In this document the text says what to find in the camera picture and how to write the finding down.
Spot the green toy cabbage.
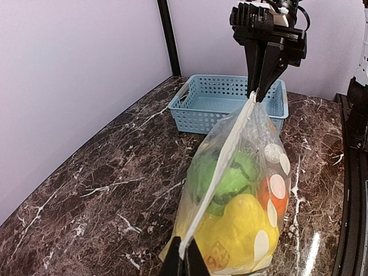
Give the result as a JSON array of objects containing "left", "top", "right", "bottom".
[{"left": 187, "top": 150, "right": 260, "bottom": 216}]

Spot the black front rail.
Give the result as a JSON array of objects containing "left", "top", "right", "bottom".
[{"left": 332, "top": 77, "right": 367, "bottom": 275}]

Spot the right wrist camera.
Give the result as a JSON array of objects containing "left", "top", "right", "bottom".
[{"left": 229, "top": 1, "right": 292, "bottom": 32}]

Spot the clear dotted zip top bag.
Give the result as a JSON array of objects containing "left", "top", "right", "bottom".
[{"left": 159, "top": 92, "right": 291, "bottom": 275}]

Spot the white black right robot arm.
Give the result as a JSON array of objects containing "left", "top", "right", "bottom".
[{"left": 229, "top": 1, "right": 367, "bottom": 102}]

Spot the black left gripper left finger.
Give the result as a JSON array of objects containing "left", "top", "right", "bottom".
[{"left": 159, "top": 236, "right": 184, "bottom": 276}]

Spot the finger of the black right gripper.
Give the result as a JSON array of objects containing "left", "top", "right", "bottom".
[
  {"left": 244, "top": 40, "right": 266, "bottom": 99},
  {"left": 256, "top": 45, "right": 289, "bottom": 102}
]

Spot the yellow toy pepper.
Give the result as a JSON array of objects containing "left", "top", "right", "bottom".
[{"left": 194, "top": 194, "right": 279, "bottom": 275}]

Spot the light blue perforated basket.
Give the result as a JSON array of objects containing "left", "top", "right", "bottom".
[{"left": 168, "top": 75, "right": 289, "bottom": 135}]

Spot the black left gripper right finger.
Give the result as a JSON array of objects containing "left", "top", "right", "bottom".
[{"left": 184, "top": 239, "right": 210, "bottom": 276}]

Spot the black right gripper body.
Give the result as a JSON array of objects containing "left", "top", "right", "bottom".
[{"left": 232, "top": 25, "right": 308, "bottom": 67}]

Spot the orange green toy mango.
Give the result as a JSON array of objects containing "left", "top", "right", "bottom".
[{"left": 257, "top": 174, "right": 289, "bottom": 217}]

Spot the black right corner post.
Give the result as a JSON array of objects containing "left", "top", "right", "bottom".
[{"left": 157, "top": 0, "right": 182, "bottom": 76}]

